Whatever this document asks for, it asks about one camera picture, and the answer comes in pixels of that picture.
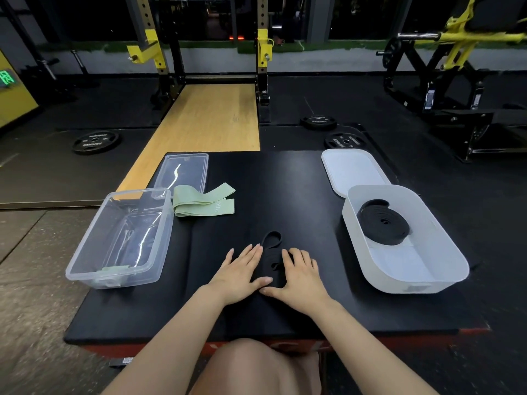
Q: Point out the person's right hand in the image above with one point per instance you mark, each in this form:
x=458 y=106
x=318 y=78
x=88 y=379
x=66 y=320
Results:
x=302 y=287

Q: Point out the person's left hand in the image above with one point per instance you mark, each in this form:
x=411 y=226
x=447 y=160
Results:
x=236 y=279

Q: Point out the thin black resistance band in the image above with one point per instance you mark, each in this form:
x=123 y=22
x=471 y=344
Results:
x=271 y=263

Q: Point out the light green resistance band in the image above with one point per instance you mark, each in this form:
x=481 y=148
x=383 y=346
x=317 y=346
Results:
x=114 y=269
x=193 y=194
x=203 y=209

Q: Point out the wide black resistance band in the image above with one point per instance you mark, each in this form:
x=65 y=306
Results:
x=383 y=222

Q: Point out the clear plastic container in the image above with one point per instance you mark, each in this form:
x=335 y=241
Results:
x=111 y=238

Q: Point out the white plastic bin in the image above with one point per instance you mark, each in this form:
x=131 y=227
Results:
x=440 y=267

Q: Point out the person's left forearm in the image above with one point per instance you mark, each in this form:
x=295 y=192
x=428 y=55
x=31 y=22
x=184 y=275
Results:
x=164 y=349

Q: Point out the person's right forearm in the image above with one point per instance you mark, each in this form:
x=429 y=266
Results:
x=370 y=353

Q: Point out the person's left leg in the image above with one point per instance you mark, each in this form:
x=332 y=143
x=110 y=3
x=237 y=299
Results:
x=247 y=368

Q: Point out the black plyo platform red side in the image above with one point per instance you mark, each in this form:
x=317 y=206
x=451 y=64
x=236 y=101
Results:
x=197 y=312

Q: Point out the clear plastic lid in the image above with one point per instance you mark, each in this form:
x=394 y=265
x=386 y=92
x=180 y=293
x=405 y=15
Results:
x=181 y=174

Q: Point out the white plastic lid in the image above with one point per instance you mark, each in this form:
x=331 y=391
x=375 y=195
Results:
x=354 y=170

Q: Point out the black weight plate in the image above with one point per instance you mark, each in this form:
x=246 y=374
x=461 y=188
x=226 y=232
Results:
x=345 y=141
x=318 y=122
x=96 y=142

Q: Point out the wooden lifting platform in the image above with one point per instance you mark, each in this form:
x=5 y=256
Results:
x=201 y=119

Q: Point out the yellow black squat rack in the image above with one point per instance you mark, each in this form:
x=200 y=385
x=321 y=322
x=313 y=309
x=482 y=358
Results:
x=262 y=65

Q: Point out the yellow black exercise machine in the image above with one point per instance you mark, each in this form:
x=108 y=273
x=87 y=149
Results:
x=444 y=74

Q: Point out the black upright bar holder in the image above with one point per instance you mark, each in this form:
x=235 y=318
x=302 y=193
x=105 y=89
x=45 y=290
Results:
x=81 y=63

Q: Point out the green exit sign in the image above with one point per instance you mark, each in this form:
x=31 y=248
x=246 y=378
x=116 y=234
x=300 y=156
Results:
x=6 y=78

